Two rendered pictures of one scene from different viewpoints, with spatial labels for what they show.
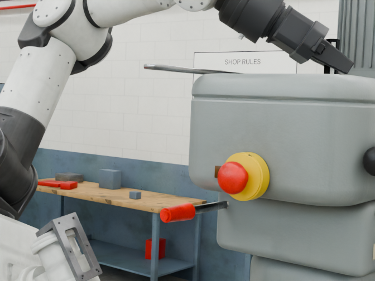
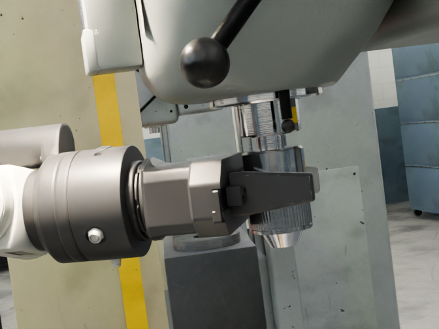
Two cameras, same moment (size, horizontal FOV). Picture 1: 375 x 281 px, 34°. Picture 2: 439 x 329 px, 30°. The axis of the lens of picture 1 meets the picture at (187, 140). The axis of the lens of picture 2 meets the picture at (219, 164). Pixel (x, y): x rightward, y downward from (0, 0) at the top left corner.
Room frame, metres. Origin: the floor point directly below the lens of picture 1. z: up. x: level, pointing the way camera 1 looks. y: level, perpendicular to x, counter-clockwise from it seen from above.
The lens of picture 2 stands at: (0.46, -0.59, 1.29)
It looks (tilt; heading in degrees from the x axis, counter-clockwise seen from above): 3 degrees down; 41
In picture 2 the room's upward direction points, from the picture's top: 7 degrees counter-clockwise
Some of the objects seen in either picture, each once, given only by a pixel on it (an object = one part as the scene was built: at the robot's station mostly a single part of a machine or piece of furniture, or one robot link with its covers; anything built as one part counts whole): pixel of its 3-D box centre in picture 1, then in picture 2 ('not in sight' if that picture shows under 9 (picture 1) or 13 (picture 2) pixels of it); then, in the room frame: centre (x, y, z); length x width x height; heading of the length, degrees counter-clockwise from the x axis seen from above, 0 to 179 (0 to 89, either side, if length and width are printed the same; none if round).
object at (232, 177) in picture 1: (234, 177); not in sight; (0.75, -0.06, 1.76); 0.04 x 0.03 x 0.04; 52
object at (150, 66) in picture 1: (207, 72); not in sight; (0.89, -0.03, 1.89); 0.24 x 0.04 x 0.01; 139
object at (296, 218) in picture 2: not in sight; (277, 195); (0.95, -0.22, 1.23); 0.05 x 0.05 x 0.05
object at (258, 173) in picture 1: (245, 176); not in sight; (0.77, -0.07, 1.76); 0.06 x 0.02 x 0.06; 52
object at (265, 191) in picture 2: not in sight; (270, 191); (0.92, -0.23, 1.24); 0.06 x 0.02 x 0.03; 120
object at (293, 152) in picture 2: not in sight; (272, 155); (0.95, -0.22, 1.26); 0.05 x 0.05 x 0.01
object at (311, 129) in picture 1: (332, 133); not in sight; (0.96, -0.22, 1.81); 0.47 x 0.26 x 0.16; 142
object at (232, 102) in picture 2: not in sight; (265, 96); (0.95, -0.22, 1.31); 0.09 x 0.09 x 0.01
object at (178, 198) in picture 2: not in sight; (161, 201); (0.90, -0.14, 1.24); 0.13 x 0.12 x 0.10; 30
